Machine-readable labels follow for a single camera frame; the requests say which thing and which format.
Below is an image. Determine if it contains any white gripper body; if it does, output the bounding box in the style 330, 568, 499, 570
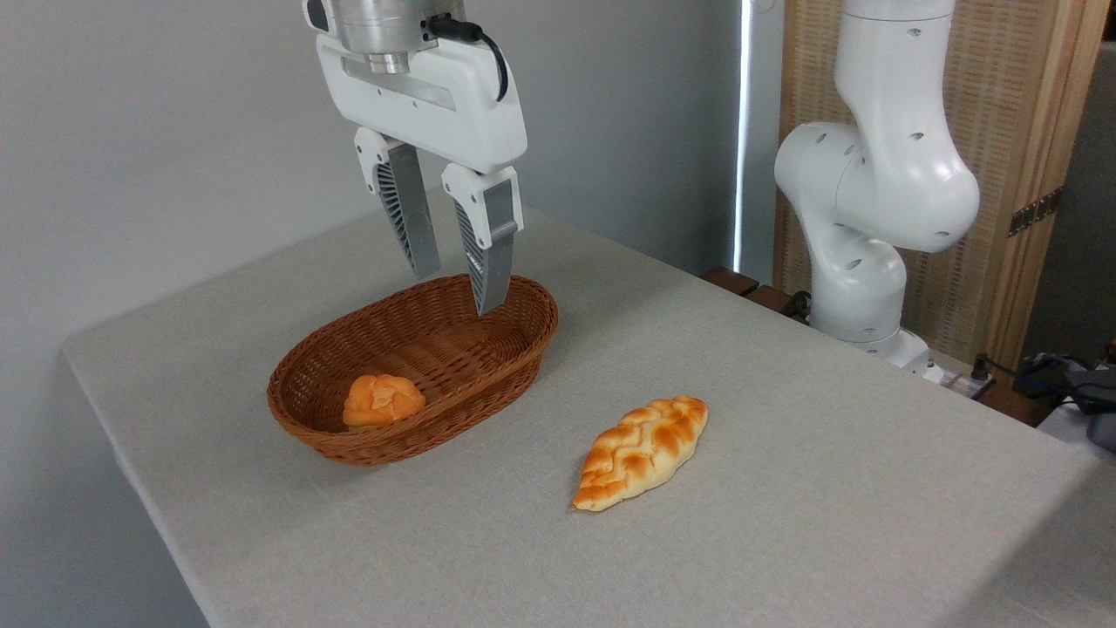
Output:
316, 33, 529, 174

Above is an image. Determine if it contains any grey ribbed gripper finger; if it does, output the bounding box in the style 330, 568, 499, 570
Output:
354, 127, 442, 282
441, 162, 525, 317

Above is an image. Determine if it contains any long braided golden bread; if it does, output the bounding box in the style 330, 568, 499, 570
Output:
572, 396, 709, 513

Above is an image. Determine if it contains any brown woven wicker basket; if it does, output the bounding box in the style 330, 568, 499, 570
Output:
267, 273, 560, 466

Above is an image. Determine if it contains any small round orange bread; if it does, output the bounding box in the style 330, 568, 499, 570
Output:
342, 374, 426, 428

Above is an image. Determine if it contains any grey tablecloth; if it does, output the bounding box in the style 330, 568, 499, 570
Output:
61, 185, 1116, 628

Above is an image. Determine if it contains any white power strip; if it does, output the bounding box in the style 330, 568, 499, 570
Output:
926, 361, 997, 400

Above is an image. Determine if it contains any metal screen hinge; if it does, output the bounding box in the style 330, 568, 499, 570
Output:
1009, 187, 1065, 238

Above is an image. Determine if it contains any dark grey bag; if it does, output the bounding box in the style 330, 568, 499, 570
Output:
1016, 349, 1116, 454

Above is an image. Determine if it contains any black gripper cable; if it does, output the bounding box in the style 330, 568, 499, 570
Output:
425, 14, 509, 102

